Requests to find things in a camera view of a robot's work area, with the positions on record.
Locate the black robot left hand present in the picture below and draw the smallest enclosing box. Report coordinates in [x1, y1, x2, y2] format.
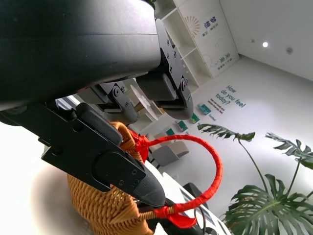
[0, 0, 195, 208]

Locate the wicker basket with red handle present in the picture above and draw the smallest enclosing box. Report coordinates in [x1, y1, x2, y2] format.
[66, 121, 224, 235]

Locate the white open shelf unit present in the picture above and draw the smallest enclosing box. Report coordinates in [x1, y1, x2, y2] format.
[154, 0, 214, 89]

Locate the grey armchair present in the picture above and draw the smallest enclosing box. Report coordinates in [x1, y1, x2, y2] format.
[151, 141, 189, 168]

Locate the white poster panel with text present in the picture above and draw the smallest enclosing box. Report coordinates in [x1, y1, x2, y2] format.
[175, 0, 240, 79]

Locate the monstera plant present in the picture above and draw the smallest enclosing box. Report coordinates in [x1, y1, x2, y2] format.
[197, 123, 313, 235]

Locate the thin black cable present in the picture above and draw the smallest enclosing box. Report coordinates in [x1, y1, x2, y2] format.
[195, 207, 213, 235]

